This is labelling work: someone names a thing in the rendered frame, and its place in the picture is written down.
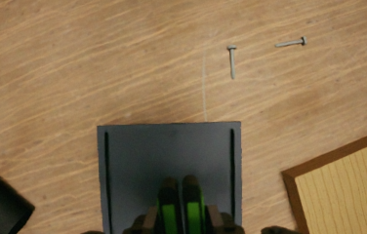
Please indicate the black spring clamp with green handles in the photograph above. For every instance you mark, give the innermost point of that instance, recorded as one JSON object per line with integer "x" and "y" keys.
{"x": 169, "y": 208}

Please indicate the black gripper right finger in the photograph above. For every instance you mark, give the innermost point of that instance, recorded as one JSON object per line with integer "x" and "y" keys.
{"x": 222, "y": 223}

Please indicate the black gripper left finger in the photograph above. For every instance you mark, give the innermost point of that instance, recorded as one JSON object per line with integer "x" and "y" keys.
{"x": 143, "y": 224}

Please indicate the flat wooden block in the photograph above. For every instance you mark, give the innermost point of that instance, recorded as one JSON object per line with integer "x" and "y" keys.
{"x": 328, "y": 193}

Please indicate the grey bolt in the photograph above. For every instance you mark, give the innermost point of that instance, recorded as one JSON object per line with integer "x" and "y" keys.
{"x": 231, "y": 47}
{"x": 303, "y": 40}

